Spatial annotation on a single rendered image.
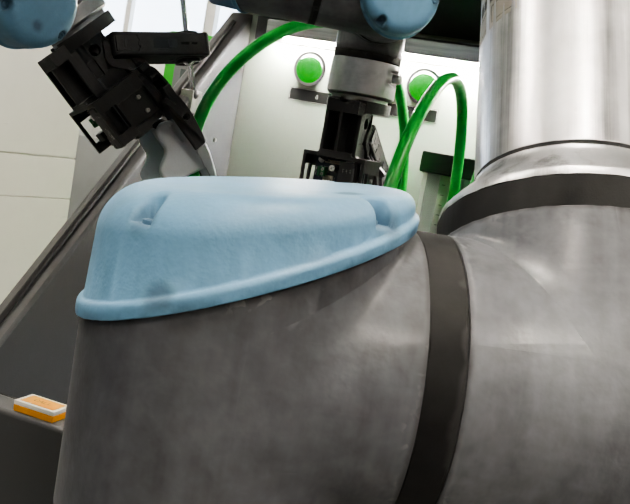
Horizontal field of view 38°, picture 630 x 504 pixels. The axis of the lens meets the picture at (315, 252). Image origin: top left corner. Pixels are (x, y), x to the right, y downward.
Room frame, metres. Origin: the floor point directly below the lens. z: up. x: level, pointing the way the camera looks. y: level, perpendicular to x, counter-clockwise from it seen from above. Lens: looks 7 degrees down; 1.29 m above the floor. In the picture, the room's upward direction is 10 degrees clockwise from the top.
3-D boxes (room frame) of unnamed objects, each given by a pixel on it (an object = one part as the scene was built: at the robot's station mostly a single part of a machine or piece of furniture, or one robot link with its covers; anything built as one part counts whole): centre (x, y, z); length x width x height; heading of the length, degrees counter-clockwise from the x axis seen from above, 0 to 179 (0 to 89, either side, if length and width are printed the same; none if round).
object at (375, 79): (1.02, -0.02, 1.35); 0.08 x 0.08 x 0.05
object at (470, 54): (1.31, -0.13, 1.43); 0.54 x 0.03 x 0.02; 70
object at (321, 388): (0.34, 0.02, 1.20); 0.13 x 0.12 x 0.14; 98
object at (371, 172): (1.01, -0.02, 1.27); 0.09 x 0.08 x 0.12; 160
